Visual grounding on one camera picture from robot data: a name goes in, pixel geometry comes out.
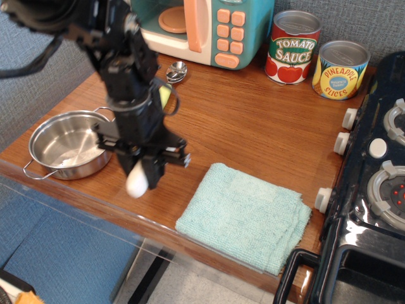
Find plush white brown mushroom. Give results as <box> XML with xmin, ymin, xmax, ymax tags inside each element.
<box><xmin>125</xmin><ymin>161</ymin><xmax>149</xmax><ymax>199</ymax></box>

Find light green folded cloth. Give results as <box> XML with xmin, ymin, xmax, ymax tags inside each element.
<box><xmin>175</xmin><ymin>163</ymin><xmax>311</xmax><ymax>276</ymax></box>

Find green handled metal spoon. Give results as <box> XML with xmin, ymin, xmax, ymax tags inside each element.
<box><xmin>159</xmin><ymin>61</ymin><xmax>188</xmax><ymax>109</ymax></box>

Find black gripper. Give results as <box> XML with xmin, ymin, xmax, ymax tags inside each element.
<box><xmin>92</xmin><ymin>98</ymin><xmax>190</xmax><ymax>189</ymax></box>

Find black toy stove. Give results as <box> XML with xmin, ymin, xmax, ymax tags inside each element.
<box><xmin>274</xmin><ymin>51</ymin><xmax>404</xmax><ymax>303</ymax></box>

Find pineapple slices can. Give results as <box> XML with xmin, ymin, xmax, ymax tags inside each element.
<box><xmin>312</xmin><ymin>41</ymin><xmax>371</xmax><ymax>101</ymax></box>

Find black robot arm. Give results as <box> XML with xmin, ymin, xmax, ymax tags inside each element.
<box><xmin>1</xmin><ymin>1</ymin><xmax>190</xmax><ymax>198</ymax></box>

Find tomato sauce can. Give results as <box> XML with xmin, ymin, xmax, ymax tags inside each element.
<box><xmin>265</xmin><ymin>10</ymin><xmax>321</xmax><ymax>84</ymax></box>

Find white stove knob middle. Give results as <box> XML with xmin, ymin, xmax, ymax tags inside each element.
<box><xmin>333</xmin><ymin>132</ymin><xmax>350</xmax><ymax>156</ymax></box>

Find white stove knob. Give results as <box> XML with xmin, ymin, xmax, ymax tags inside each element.
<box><xmin>342</xmin><ymin>108</ymin><xmax>358</xmax><ymax>130</ymax></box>
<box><xmin>315</xmin><ymin>187</ymin><xmax>332</xmax><ymax>213</ymax></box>
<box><xmin>333</xmin><ymin>132</ymin><xmax>350</xmax><ymax>156</ymax></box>

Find white stove knob bottom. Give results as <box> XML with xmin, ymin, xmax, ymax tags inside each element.
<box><xmin>315</xmin><ymin>187</ymin><xmax>332</xmax><ymax>213</ymax></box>

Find stainless steel pot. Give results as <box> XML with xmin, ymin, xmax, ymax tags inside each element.
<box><xmin>23</xmin><ymin>107</ymin><xmax>112</xmax><ymax>181</ymax></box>

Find teal toy microwave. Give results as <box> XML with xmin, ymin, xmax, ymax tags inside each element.
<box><xmin>130</xmin><ymin>1</ymin><xmax>275</xmax><ymax>70</ymax></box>

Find orange plush object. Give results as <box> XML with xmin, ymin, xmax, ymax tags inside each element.
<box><xmin>15</xmin><ymin>291</ymin><xmax>44</xmax><ymax>304</ymax></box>

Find white stove knob top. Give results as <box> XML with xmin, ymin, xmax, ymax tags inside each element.
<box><xmin>342</xmin><ymin>108</ymin><xmax>358</xmax><ymax>130</ymax></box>

